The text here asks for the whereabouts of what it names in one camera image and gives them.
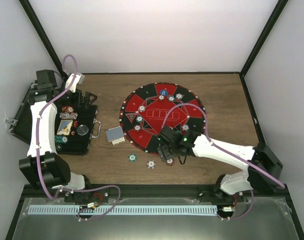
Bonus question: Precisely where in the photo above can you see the white blue chip stack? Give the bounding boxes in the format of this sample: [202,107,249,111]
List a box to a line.
[147,160,156,169]

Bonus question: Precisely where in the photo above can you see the blue green poker chip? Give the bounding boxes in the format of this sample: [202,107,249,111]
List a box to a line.
[136,116,143,123]
[168,95,175,102]

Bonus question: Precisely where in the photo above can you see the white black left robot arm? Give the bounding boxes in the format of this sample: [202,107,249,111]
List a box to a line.
[19,73,94,202]

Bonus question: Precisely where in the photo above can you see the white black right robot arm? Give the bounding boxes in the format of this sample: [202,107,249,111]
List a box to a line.
[158,126,285,202]

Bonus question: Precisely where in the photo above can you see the mixed chips in case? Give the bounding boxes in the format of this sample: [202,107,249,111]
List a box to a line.
[59,105,78,120]

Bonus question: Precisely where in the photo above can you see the round red black poker mat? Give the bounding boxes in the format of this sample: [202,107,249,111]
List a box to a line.
[119,82,205,155]

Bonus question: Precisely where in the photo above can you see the black poker set case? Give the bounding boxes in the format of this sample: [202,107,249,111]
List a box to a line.
[7,82,98,156]

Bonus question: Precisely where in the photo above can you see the blue small blind button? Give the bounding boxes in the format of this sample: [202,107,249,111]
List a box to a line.
[160,89,168,96]

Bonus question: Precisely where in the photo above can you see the card deck in case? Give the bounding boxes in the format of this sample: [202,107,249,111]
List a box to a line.
[57,119,74,136]

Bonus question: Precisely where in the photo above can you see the playing card deck box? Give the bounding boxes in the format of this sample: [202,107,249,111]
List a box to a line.
[105,126,125,145]

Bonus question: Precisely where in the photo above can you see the black dealer button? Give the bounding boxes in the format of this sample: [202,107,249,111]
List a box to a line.
[76,124,89,136]

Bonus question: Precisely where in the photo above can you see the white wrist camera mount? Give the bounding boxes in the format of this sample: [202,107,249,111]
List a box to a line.
[65,73,85,93]

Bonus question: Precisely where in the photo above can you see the light blue slotted rail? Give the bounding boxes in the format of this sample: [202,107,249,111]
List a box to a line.
[28,205,217,216]

